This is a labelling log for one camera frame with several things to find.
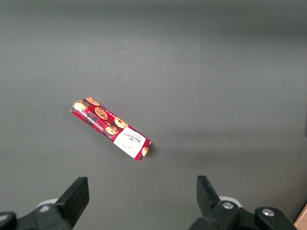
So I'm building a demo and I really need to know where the red chocolate chip cookie box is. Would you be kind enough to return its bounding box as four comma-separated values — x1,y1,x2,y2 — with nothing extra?
70,96,153,162

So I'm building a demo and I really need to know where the brown cardboard box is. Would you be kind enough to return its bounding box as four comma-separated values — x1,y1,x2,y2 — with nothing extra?
294,203,307,230

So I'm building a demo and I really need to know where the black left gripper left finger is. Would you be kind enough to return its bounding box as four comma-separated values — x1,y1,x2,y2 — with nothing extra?
0,176,90,230

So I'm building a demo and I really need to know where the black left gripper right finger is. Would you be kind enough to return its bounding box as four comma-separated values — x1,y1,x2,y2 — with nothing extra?
189,175,298,230

